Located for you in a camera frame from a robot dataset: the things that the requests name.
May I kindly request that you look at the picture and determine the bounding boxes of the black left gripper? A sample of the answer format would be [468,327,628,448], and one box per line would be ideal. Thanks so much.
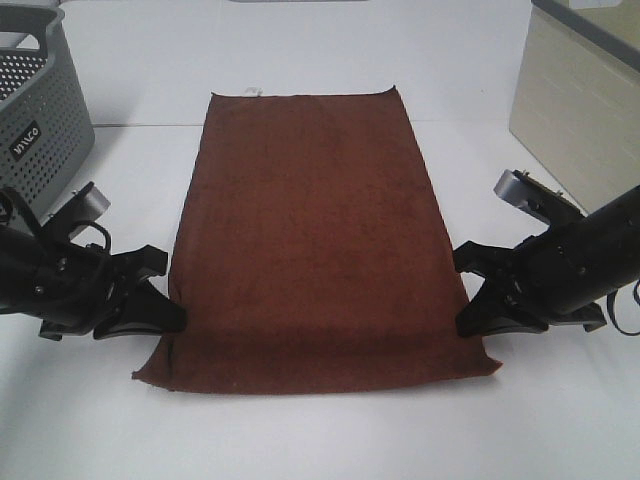
[19,244,186,341]

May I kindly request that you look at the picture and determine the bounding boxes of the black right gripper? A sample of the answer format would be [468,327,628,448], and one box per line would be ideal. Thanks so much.
[453,224,608,338]

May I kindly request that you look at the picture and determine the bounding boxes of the brown towel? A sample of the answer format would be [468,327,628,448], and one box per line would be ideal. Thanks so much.
[133,88,500,395]

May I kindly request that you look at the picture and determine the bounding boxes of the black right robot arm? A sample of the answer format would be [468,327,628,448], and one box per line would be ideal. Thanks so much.
[454,188,639,337]

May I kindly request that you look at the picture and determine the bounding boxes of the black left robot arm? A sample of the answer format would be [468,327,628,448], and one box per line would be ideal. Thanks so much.
[1,182,187,341]

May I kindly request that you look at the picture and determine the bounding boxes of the grey perforated plastic basket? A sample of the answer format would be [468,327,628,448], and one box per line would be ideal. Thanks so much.
[1,4,95,217]

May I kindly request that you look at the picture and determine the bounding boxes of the beige storage box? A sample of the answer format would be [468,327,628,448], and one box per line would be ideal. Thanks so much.
[509,1,639,212]

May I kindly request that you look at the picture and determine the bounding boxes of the white towel label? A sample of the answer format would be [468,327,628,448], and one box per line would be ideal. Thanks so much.
[244,87,263,97]

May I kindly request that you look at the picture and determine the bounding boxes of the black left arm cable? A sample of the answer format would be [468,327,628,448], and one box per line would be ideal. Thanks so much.
[69,219,113,251]

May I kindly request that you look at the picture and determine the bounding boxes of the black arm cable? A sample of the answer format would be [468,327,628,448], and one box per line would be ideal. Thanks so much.
[602,279,640,337]
[69,219,113,251]

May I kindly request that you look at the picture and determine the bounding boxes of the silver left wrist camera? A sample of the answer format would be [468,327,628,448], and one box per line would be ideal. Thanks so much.
[44,182,111,239]

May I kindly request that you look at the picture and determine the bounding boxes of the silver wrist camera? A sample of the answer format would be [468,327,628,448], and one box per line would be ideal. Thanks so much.
[44,182,111,239]
[494,170,584,228]

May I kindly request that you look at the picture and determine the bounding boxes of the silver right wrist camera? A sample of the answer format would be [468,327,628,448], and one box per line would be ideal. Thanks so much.
[494,170,584,228]

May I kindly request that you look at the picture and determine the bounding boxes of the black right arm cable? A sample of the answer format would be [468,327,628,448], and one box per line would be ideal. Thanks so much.
[602,279,640,337]

